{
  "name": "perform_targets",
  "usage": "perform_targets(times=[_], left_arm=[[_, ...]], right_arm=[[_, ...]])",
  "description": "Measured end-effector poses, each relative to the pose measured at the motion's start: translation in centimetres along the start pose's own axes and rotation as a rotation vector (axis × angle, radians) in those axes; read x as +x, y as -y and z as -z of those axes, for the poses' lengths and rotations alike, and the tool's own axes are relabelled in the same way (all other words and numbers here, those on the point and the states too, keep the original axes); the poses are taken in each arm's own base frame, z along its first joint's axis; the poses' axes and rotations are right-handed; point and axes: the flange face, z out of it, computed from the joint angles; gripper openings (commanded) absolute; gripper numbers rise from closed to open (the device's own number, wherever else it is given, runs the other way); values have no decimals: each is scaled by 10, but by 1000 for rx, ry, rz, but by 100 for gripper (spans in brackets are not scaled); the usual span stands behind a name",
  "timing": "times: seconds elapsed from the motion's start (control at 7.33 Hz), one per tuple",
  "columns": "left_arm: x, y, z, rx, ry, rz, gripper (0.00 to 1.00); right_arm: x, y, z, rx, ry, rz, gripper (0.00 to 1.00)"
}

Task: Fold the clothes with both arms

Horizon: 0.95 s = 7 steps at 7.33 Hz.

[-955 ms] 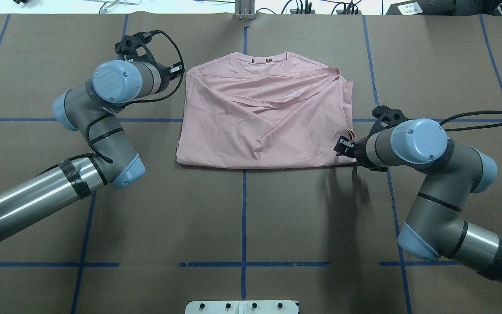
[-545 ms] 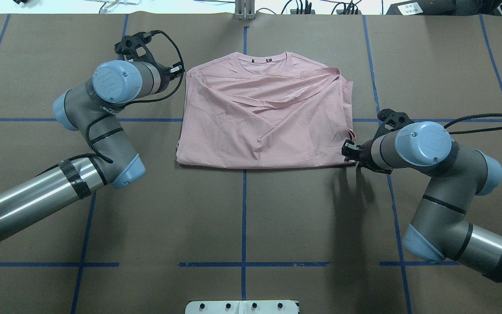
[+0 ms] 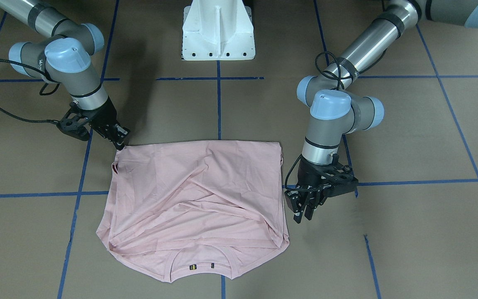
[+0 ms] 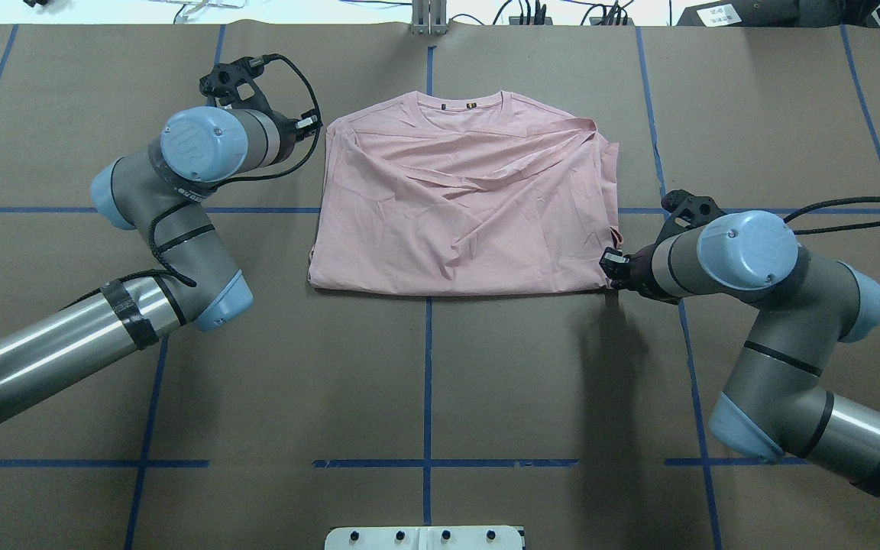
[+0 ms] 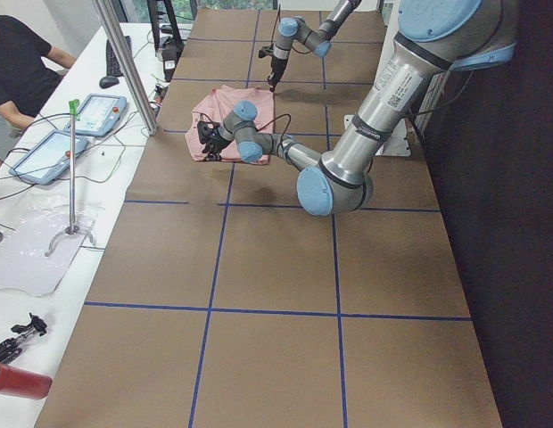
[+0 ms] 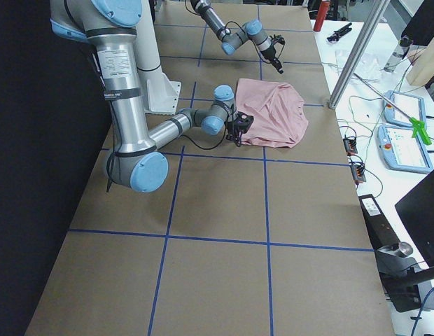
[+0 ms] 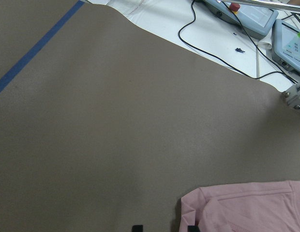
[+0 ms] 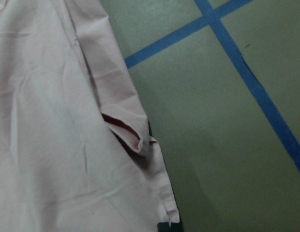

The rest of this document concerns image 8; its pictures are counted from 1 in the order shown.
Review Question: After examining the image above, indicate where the pink Snoopy t-shirt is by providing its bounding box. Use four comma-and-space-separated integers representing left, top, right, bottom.
0, 0, 180, 232

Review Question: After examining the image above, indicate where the long horizontal blue tape line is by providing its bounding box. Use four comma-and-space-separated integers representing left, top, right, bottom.
125, 0, 251, 68

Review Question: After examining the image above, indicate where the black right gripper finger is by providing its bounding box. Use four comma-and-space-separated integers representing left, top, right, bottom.
157, 222, 181, 232

